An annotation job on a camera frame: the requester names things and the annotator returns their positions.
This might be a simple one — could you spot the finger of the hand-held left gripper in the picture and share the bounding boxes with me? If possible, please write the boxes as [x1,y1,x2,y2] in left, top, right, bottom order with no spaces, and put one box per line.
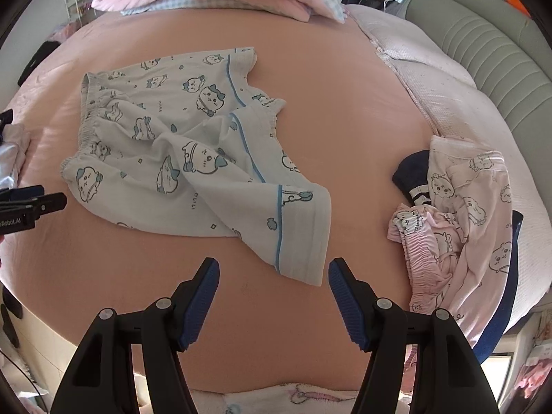
[0,193,67,221]
[0,185,46,203]

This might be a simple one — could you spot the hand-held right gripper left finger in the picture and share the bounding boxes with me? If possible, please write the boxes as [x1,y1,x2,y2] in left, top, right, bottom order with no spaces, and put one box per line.
[51,257,220,414]

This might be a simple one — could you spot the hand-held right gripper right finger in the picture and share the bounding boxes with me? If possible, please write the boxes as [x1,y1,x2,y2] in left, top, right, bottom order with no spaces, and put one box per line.
[328,257,501,414]

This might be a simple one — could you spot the white cartoon print shorts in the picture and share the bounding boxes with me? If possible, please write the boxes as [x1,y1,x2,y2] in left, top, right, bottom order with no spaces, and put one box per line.
[59,47,333,287]

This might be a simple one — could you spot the white folded garment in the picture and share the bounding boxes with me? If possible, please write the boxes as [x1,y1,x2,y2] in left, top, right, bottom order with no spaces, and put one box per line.
[0,123,31,190]

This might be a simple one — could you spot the pink cartoon print pajama shorts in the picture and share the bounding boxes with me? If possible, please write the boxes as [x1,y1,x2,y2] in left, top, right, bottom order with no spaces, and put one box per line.
[387,204,469,313]

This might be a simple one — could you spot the black bag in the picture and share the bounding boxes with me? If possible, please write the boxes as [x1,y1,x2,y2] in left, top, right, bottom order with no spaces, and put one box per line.
[17,41,59,88]

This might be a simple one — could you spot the navy white striped garment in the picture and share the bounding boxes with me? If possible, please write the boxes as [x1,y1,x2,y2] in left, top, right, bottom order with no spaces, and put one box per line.
[392,149,432,206]

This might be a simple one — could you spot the dark blue cloth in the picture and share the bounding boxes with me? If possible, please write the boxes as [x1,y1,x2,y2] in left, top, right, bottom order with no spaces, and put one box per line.
[472,209,524,350]

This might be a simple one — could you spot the pink cartoon print pajama top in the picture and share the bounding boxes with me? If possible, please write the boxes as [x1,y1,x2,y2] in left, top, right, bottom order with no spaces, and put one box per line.
[425,135,520,326]

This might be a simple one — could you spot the pink bed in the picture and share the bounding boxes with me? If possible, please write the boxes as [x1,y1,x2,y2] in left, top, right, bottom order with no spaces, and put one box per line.
[0,2,496,397]

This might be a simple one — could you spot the pale pink quilted blanket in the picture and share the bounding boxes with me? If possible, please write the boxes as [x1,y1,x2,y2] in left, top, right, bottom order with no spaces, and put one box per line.
[347,4,552,311]

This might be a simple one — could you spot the grey padded headboard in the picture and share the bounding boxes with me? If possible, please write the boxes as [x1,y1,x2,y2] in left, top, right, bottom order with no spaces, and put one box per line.
[403,0,552,139]

